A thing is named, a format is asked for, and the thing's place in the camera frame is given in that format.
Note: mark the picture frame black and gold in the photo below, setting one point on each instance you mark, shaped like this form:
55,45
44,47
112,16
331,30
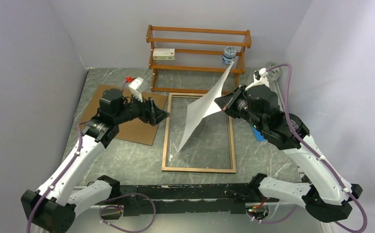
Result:
198,133

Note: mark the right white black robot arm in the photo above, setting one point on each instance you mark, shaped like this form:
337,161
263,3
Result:
323,196

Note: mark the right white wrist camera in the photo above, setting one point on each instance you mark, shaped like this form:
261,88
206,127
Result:
259,78

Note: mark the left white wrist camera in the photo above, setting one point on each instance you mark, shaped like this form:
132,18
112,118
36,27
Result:
133,84

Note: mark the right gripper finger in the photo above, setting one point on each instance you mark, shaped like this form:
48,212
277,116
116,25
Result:
226,102
234,95

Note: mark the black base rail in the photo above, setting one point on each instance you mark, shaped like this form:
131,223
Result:
234,198

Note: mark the blue clipboard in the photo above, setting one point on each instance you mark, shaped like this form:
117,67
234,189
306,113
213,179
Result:
257,134

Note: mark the white photo paper sheet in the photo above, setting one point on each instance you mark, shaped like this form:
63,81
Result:
203,107

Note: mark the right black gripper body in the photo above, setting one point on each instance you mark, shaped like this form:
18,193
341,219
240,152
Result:
239,108

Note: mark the white red small box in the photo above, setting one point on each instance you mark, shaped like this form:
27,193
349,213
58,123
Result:
163,54

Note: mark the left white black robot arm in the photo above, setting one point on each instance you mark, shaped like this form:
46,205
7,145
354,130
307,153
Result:
54,205

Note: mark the orange wooden shelf rack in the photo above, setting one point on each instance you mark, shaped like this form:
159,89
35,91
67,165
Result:
198,50

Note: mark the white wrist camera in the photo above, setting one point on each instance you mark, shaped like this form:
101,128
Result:
259,78
133,84

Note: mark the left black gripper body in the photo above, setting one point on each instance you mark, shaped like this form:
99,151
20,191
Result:
137,109

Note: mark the clear tape roll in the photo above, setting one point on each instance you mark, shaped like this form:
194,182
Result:
274,74

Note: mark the blue white ceramic jar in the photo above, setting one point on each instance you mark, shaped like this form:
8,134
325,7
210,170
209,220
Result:
229,54

